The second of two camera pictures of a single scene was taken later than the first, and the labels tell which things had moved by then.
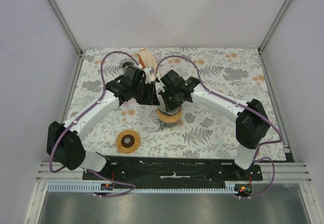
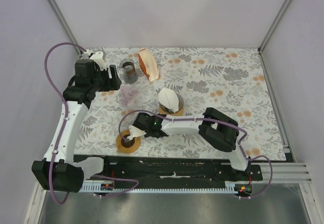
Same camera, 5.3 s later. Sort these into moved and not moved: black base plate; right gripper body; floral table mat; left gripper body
Moved: left gripper body; right gripper body
Not moved: black base plate; floral table mat
